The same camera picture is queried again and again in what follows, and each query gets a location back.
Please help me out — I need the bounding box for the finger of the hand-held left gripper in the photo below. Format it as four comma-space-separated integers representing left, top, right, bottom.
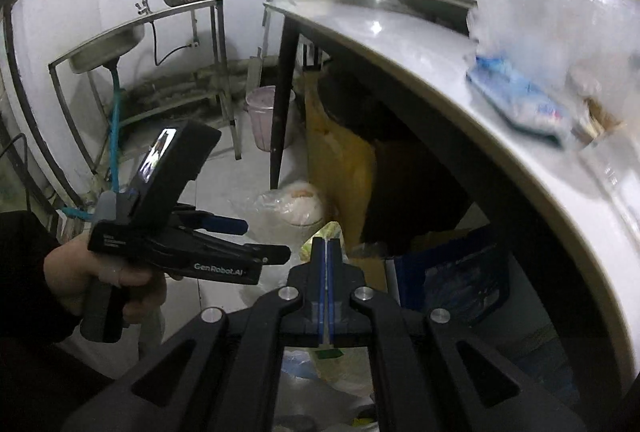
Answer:
172, 206, 250, 235
200, 236, 292, 267

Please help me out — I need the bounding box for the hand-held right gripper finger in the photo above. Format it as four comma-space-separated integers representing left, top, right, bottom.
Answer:
59, 237, 327, 432
326, 237, 588, 432

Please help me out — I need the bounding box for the person's left forearm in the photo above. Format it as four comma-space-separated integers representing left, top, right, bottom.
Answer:
0, 211, 118, 432

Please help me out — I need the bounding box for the person's left hand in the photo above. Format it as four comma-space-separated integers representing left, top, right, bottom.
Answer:
44, 232, 169, 326

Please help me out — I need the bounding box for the brown cardboard box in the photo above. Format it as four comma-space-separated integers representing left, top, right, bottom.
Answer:
346, 254, 392, 295

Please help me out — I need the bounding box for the yellow-green plastic bag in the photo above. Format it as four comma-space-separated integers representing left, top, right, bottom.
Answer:
299, 221, 346, 263

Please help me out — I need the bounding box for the white plastic bag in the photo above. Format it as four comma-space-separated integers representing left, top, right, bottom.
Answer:
257, 182, 326, 227

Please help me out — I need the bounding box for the yellow sack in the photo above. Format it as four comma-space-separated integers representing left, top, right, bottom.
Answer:
305, 72, 377, 253

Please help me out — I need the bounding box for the pink plastic bin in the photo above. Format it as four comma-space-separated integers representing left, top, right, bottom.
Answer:
245, 86, 296, 151

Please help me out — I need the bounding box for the blue box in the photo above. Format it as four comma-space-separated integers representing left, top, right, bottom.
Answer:
390, 227, 511, 323

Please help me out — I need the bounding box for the black table leg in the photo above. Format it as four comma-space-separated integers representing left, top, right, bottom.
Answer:
270, 14, 304, 191

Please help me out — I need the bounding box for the stainless steel sink with stand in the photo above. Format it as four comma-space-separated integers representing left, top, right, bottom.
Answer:
48, 0, 243, 193

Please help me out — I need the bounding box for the blue white packet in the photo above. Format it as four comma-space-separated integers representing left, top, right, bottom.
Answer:
466, 54, 574, 146

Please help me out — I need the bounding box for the clear plastic bag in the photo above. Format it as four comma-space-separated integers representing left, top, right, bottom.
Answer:
467, 0, 640, 78

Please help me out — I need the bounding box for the blue drain hose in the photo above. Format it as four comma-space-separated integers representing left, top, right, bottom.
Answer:
62, 68, 128, 220

